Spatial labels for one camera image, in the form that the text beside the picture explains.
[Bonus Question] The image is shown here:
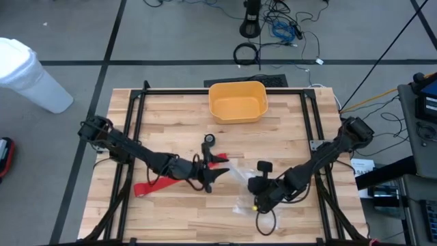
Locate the grey desk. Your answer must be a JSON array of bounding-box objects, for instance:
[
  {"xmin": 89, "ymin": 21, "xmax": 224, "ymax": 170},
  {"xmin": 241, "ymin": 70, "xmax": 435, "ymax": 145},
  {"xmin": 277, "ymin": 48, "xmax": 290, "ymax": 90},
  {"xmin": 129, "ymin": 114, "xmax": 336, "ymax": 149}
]
[
  {"xmin": 368, "ymin": 173, "xmax": 437, "ymax": 246},
  {"xmin": 397, "ymin": 83, "xmax": 437, "ymax": 181}
]

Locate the white paper sheet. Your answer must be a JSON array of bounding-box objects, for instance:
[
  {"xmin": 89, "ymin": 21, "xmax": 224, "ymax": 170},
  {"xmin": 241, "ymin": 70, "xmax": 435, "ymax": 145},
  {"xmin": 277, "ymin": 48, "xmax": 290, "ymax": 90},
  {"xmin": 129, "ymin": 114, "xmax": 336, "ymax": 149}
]
[{"xmin": 350, "ymin": 157, "xmax": 377, "ymax": 200}]

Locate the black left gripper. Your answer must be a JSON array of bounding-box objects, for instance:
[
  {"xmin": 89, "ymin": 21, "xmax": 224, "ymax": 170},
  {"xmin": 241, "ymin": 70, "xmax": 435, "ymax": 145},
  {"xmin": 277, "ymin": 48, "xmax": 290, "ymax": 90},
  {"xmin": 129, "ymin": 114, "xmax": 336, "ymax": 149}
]
[{"xmin": 169, "ymin": 141, "xmax": 231, "ymax": 195}]

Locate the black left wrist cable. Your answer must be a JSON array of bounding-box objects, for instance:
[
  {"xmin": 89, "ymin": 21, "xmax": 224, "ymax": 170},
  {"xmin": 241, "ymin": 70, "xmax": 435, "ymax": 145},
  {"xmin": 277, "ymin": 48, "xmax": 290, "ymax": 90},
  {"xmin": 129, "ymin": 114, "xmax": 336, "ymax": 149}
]
[{"xmin": 145, "ymin": 152, "xmax": 208, "ymax": 192}]

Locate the black aluminium table frame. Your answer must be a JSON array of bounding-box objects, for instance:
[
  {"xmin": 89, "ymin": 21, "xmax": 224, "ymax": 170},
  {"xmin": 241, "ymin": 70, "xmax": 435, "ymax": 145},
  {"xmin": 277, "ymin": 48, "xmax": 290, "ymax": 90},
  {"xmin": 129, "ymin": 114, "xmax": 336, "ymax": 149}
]
[{"xmin": 81, "ymin": 79, "xmax": 369, "ymax": 246}]

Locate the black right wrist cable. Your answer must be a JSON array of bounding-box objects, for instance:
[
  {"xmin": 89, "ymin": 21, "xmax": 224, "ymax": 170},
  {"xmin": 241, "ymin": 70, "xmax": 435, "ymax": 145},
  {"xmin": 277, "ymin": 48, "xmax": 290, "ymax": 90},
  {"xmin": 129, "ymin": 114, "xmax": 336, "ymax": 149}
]
[{"xmin": 255, "ymin": 208, "xmax": 277, "ymax": 237}]

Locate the red bandage strip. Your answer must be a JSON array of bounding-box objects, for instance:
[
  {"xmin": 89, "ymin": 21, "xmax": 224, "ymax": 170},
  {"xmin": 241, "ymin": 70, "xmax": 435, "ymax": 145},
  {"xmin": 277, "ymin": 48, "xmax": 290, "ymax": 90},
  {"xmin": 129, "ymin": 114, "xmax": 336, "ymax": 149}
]
[{"xmin": 132, "ymin": 152, "xmax": 229, "ymax": 198}]

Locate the yellow cable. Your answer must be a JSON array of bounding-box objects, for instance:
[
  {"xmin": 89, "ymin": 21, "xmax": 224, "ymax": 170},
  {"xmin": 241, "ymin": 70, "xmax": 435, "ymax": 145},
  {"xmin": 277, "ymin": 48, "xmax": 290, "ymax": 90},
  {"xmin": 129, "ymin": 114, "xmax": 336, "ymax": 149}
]
[{"xmin": 339, "ymin": 70, "xmax": 437, "ymax": 114}]

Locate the black keyboard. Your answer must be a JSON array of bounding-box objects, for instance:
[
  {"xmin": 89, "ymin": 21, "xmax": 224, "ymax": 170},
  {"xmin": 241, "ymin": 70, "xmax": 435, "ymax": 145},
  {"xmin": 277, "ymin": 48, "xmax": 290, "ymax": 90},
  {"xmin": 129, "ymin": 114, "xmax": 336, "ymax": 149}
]
[{"xmin": 420, "ymin": 199, "xmax": 437, "ymax": 244}]

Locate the yellow plastic bin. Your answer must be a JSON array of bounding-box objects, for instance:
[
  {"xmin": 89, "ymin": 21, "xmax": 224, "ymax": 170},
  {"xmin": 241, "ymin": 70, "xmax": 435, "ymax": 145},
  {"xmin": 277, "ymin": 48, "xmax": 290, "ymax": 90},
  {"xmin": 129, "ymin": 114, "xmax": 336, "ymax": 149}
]
[{"xmin": 208, "ymin": 80, "xmax": 270, "ymax": 125}]

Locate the coiled black cable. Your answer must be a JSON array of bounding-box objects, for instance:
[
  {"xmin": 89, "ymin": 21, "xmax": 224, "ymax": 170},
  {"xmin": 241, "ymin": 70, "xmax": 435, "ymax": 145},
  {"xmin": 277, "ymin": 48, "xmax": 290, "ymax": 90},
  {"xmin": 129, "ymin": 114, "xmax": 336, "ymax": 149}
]
[{"xmin": 233, "ymin": 42, "xmax": 261, "ymax": 66}]

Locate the black screen device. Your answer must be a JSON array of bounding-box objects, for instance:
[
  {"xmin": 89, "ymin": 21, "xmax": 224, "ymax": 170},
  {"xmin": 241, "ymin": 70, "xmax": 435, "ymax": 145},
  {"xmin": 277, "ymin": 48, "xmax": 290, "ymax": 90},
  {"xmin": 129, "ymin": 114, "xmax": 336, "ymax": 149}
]
[{"xmin": 410, "ymin": 71, "xmax": 437, "ymax": 124}]

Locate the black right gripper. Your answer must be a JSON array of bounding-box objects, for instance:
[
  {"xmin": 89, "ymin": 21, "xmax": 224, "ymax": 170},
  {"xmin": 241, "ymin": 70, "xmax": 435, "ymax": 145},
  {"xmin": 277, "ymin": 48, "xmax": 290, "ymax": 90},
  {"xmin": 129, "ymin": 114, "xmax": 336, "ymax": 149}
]
[{"xmin": 247, "ymin": 176, "xmax": 288, "ymax": 214}]

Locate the black cable tangle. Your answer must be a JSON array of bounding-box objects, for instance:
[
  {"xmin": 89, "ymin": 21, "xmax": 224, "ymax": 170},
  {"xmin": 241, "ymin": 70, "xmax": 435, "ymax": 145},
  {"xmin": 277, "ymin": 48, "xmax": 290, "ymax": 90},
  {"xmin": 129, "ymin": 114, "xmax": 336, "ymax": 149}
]
[{"xmin": 261, "ymin": 0, "xmax": 325, "ymax": 68}]

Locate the black ribbed floor panel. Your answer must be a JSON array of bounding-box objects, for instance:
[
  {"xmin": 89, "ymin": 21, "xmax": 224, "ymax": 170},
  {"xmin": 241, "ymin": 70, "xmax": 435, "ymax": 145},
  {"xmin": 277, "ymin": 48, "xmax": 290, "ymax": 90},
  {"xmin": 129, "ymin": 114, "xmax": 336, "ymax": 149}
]
[{"xmin": 203, "ymin": 73, "xmax": 290, "ymax": 89}]

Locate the white trash bin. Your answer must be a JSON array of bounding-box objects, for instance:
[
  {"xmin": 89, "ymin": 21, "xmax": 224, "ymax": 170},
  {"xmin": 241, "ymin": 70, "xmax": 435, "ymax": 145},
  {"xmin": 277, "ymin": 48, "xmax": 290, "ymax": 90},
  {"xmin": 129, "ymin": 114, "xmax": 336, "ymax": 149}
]
[{"xmin": 0, "ymin": 37, "xmax": 74, "ymax": 115}]

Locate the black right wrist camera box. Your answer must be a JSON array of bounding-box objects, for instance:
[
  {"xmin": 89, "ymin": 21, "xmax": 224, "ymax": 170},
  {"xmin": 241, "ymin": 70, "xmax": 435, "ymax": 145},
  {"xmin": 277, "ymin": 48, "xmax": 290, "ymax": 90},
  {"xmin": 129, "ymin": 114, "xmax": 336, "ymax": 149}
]
[{"xmin": 256, "ymin": 160, "xmax": 274, "ymax": 174}]

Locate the thin black pole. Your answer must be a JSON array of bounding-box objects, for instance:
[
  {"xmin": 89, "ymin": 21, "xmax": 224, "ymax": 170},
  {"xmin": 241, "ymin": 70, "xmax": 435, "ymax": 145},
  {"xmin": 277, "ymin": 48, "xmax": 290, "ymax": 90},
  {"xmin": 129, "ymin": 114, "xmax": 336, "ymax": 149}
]
[{"xmin": 339, "ymin": 0, "xmax": 429, "ymax": 113}]

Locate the black beam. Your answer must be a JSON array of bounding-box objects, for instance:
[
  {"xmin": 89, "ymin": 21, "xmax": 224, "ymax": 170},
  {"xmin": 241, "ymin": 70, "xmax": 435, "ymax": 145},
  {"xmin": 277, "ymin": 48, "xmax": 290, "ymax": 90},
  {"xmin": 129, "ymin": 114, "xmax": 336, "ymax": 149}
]
[{"xmin": 354, "ymin": 155, "xmax": 417, "ymax": 191}]

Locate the blue cable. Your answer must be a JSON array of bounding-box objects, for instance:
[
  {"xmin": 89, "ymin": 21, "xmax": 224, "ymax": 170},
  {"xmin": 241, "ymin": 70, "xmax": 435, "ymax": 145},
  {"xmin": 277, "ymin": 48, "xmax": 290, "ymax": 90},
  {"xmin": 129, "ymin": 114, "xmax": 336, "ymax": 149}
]
[{"xmin": 270, "ymin": 20, "xmax": 297, "ymax": 44}]

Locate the black stand base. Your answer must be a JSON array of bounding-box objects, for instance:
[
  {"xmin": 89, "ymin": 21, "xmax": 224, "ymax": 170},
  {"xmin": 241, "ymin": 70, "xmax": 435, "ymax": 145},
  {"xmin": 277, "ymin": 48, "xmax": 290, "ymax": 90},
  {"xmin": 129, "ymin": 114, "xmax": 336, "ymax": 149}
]
[{"xmin": 238, "ymin": 0, "xmax": 263, "ymax": 39}]

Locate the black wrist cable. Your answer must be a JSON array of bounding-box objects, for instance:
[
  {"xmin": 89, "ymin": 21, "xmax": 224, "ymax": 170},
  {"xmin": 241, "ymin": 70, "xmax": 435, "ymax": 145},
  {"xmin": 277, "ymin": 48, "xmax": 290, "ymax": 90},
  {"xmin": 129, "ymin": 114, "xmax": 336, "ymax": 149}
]
[
  {"xmin": 145, "ymin": 152, "xmax": 208, "ymax": 192},
  {"xmin": 255, "ymin": 208, "xmax": 277, "ymax": 237}
]

